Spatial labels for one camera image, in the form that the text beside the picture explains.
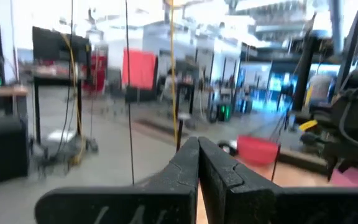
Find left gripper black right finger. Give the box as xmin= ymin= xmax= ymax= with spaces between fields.
xmin=198 ymin=138 xmax=358 ymax=224

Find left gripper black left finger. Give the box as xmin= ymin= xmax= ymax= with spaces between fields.
xmin=34 ymin=136 xmax=201 ymax=224

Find purple translucent bowl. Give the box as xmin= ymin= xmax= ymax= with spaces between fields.
xmin=330 ymin=167 xmax=358 ymax=188

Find stack of coloured bowls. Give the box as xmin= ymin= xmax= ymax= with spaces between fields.
xmin=236 ymin=134 xmax=280 ymax=166

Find right gripper yellow tag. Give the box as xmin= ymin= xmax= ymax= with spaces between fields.
xmin=298 ymin=119 xmax=319 ymax=132

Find black device green lights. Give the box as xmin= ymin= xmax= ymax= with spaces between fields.
xmin=209 ymin=101 xmax=233 ymax=123

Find person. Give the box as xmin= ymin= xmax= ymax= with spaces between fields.
xmin=162 ymin=68 xmax=180 ymax=103

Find black box cabinet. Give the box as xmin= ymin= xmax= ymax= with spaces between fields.
xmin=0 ymin=114 xmax=30 ymax=189

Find red storage bins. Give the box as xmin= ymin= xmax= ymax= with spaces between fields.
xmin=82 ymin=52 xmax=108 ymax=94

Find orange-red cloth panel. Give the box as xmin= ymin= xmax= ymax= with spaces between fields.
xmin=122 ymin=48 xmax=158 ymax=91

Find wooden desk top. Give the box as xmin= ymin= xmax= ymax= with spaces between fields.
xmin=0 ymin=85 xmax=29 ymax=98

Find black monitor on stand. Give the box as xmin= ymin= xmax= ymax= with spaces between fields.
xmin=32 ymin=26 xmax=99 ymax=166

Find thin yellow drooping cable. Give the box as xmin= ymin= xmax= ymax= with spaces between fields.
xmin=60 ymin=32 xmax=85 ymax=166

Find yellow hanging cable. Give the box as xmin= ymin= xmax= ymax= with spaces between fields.
xmin=169 ymin=0 xmax=179 ymax=144

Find thin black hanging cable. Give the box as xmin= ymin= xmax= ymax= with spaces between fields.
xmin=54 ymin=0 xmax=74 ymax=153

